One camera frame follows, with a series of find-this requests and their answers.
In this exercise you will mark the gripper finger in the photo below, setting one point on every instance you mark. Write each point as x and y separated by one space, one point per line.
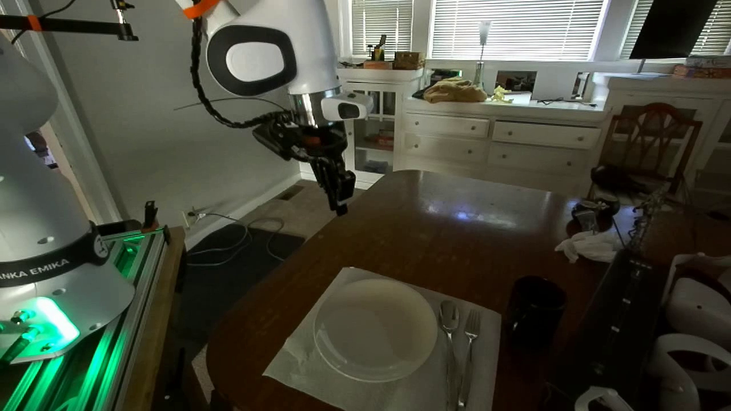
348 184
326 180

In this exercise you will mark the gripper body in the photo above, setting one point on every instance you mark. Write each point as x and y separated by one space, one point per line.
315 142

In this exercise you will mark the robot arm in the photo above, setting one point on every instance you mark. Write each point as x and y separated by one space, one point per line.
34 188

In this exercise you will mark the flat white towel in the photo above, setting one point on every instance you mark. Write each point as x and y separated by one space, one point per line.
297 365

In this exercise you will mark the floor vent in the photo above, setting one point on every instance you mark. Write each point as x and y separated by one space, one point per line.
290 192

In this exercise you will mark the white glass door cabinet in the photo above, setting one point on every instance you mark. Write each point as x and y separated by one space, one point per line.
380 85

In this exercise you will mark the small wooden box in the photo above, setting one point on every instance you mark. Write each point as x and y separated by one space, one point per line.
408 60

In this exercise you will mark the window with blinds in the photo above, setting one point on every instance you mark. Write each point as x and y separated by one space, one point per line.
514 28
381 25

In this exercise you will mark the black floor mat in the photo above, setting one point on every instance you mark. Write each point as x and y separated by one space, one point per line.
228 274

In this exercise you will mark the yellow cloth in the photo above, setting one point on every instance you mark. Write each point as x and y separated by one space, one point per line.
454 91

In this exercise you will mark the white plate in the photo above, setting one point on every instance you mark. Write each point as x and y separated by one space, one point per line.
374 330

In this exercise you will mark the white drawer cabinet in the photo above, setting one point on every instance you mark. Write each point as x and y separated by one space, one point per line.
502 137

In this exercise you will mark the silver spoon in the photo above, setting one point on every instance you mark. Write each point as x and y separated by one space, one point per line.
449 319

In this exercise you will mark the black clamp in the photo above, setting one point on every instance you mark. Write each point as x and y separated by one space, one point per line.
150 214

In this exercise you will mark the silver fork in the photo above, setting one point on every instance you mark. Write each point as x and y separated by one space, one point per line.
470 328

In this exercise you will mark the black mug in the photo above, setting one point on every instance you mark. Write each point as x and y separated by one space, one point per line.
534 311

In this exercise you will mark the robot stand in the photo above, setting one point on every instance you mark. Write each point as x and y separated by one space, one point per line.
137 319

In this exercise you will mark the crumpled white cloth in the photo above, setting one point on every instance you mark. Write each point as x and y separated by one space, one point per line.
588 246

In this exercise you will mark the black clamp bar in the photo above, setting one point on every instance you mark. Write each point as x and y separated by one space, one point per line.
68 25

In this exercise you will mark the black long case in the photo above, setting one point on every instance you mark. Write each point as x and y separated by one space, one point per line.
619 325

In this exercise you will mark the wooden chair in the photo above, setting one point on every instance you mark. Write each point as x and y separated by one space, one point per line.
651 131

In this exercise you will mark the black monitor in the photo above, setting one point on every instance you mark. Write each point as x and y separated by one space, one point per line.
671 25

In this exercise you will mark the white headset with controllers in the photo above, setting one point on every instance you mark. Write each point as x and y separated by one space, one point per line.
699 311

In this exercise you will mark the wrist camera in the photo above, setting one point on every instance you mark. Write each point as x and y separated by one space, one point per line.
273 138

